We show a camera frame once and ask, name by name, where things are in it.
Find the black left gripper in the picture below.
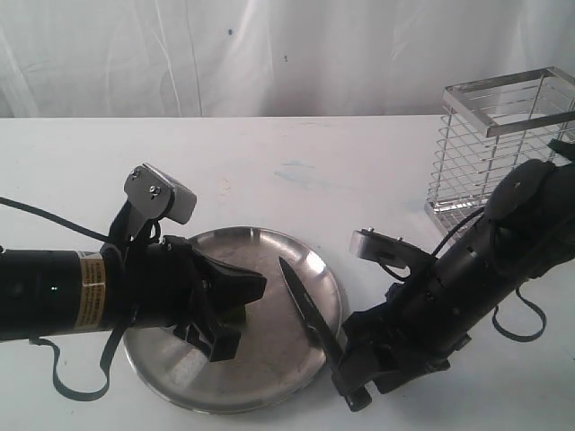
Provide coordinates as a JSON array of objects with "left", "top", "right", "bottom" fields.
[{"left": 134, "top": 235, "right": 267, "bottom": 362}]

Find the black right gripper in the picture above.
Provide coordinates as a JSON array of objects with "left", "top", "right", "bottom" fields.
[{"left": 330, "top": 268, "right": 467, "bottom": 402}]

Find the black kitchen knife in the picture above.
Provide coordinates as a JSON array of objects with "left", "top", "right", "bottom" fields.
[{"left": 279, "top": 257, "right": 342, "bottom": 365}]

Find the dark green vegetable piece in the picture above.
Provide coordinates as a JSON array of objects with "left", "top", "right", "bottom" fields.
[{"left": 222, "top": 305, "right": 246, "bottom": 325}]

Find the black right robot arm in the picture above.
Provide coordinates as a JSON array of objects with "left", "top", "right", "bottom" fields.
[{"left": 332, "top": 139, "right": 574, "bottom": 395}]

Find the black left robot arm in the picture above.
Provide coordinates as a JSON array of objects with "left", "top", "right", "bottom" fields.
[{"left": 1, "top": 236, "right": 267, "bottom": 362}]

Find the round stainless steel plate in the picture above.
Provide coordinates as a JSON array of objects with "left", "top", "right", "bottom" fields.
[{"left": 124, "top": 226, "right": 344, "bottom": 414}]

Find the white backdrop curtain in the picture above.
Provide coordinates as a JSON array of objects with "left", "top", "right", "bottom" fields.
[{"left": 1, "top": 1, "right": 574, "bottom": 118}]

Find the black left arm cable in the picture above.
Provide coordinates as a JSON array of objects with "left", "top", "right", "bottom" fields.
[{"left": 0, "top": 195, "right": 163, "bottom": 400}]

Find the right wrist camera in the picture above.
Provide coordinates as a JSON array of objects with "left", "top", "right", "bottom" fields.
[{"left": 349, "top": 229, "right": 431, "bottom": 282}]

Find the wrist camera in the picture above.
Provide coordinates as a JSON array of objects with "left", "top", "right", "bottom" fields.
[
  {"left": 124, "top": 163, "right": 197, "bottom": 224},
  {"left": 349, "top": 229, "right": 431, "bottom": 282}
]

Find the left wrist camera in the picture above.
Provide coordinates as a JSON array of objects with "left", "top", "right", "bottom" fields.
[{"left": 124, "top": 163, "right": 197, "bottom": 224}]

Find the chrome wire utensil holder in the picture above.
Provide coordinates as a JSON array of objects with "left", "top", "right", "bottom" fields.
[{"left": 424, "top": 66, "right": 574, "bottom": 233}]

